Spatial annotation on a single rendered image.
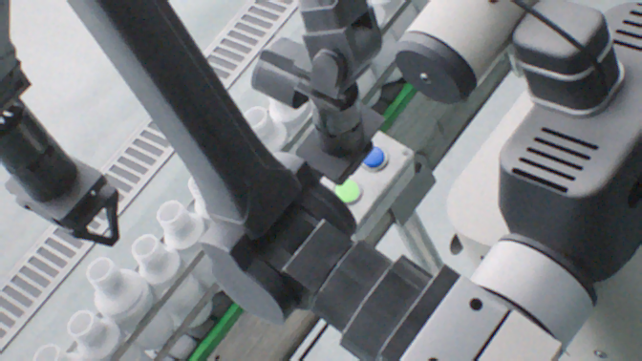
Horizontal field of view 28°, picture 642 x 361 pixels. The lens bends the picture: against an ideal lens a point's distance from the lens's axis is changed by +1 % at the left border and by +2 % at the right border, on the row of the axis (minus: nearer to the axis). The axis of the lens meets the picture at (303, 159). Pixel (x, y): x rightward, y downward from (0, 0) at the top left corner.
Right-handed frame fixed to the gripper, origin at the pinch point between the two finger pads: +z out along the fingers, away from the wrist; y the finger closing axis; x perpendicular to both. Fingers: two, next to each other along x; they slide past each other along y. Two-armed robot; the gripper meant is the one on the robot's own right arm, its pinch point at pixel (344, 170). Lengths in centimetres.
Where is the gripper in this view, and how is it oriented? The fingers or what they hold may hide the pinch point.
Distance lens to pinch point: 160.8
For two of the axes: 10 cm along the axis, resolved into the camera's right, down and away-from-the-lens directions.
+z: 0.9, 4.6, 8.8
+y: -6.0, 7.3, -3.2
